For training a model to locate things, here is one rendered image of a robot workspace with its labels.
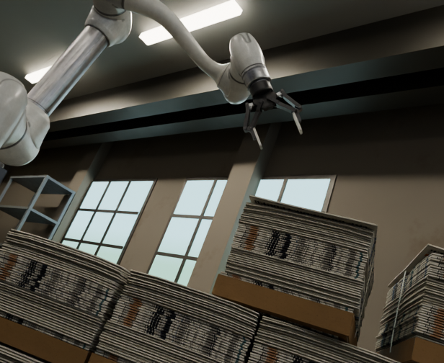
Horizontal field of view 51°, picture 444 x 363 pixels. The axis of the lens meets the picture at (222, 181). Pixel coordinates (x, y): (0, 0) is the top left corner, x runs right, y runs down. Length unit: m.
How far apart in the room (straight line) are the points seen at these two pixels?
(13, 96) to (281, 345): 1.03
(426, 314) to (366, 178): 3.15
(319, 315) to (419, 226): 2.83
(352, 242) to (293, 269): 0.13
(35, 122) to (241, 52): 0.73
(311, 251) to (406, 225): 2.80
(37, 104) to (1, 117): 0.26
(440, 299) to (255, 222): 0.40
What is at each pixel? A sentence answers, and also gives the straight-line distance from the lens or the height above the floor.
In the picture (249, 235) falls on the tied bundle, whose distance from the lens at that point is 1.03.
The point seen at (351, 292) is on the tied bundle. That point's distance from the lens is 0.96.
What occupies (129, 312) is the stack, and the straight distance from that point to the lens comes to 1.00.
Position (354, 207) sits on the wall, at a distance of 4.00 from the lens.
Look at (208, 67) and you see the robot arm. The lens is 1.77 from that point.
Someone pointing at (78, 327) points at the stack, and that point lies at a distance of 1.02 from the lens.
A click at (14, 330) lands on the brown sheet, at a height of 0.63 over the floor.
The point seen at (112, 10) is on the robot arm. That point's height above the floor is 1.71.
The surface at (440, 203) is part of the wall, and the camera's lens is 3.77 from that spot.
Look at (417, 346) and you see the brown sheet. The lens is 0.99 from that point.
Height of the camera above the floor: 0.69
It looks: 22 degrees up
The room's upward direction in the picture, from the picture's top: 21 degrees clockwise
